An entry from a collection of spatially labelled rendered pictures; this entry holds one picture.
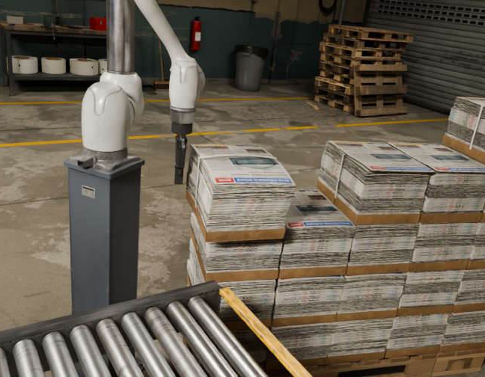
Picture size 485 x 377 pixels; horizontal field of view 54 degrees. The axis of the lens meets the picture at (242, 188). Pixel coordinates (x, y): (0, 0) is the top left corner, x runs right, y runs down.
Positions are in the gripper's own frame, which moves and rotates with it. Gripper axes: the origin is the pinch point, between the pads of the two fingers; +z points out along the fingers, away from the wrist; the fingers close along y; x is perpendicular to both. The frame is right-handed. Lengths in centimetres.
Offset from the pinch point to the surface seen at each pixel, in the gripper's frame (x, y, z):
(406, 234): -91, -18, 18
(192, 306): 3, -57, 18
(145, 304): 16, -56, 16
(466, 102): -126, 11, -31
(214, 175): -7.7, -25.0, -9.6
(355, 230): -68, -18, 16
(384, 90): -408, 533, 54
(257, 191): -21.4, -29.4, -5.7
